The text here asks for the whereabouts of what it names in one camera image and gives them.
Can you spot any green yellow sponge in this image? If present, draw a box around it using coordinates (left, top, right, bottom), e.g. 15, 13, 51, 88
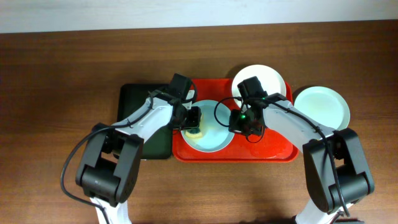
184, 114, 204, 139

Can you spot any light blue plate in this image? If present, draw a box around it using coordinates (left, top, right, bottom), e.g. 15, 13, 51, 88
182, 100, 234, 153

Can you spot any light green plate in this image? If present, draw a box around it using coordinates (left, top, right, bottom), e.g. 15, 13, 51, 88
294, 86, 351, 130

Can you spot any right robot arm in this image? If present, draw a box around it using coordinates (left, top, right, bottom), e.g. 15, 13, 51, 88
228, 93, 374, 223

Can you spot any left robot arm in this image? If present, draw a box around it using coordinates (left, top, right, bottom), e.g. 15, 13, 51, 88
75, 90, 200, 223

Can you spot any red tray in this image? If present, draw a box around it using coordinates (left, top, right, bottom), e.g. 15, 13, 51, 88
172, 78, 299, 163

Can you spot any dark green tray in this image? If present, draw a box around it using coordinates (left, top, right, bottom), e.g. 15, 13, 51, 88
117, 84, 172, 160

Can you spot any white plate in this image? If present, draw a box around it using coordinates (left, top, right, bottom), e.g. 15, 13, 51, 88
231, 65, 287, 97

